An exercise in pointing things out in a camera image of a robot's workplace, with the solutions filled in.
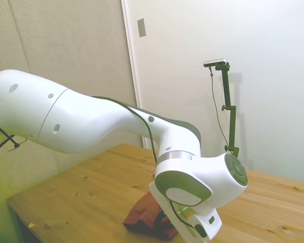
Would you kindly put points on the black jointed camera stand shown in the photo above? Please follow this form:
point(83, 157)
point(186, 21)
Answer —
point(232, 121)

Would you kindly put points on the white vertical wall trim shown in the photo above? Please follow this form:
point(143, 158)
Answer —
point(133, 63)

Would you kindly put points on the grey wall switch plate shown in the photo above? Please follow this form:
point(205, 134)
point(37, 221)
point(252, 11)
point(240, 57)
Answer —
point(142, 27)

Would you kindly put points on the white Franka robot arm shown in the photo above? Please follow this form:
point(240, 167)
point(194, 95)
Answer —
point(78, 121)

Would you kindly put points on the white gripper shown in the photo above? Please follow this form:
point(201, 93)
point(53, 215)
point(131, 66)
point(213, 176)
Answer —
point(167, 207)

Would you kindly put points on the rust orange shorts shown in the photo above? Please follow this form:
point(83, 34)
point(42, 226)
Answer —
point(142, 212)

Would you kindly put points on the grey bar camera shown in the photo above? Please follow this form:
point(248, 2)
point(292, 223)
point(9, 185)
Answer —
point(215, 62)

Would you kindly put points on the small yellow tape scrap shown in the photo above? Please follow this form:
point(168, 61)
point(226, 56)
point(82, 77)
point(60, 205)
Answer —
point(31, 224)

